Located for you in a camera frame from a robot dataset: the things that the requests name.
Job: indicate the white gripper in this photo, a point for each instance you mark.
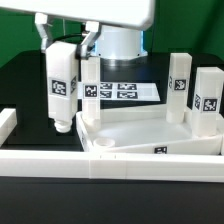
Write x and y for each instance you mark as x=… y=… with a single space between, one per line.
x=133 y=14

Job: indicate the white desk tabletop panel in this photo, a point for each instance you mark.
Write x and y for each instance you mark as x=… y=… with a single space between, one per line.
x=144 y=129

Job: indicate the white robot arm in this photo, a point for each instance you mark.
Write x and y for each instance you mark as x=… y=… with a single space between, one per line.
x=114 y=27

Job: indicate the white marker sheet with tags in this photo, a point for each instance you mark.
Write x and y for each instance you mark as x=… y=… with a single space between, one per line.
x=129 y=91

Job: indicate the white U-shaped obstacle fence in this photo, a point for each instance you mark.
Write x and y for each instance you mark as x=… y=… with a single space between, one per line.
x=59 y=164

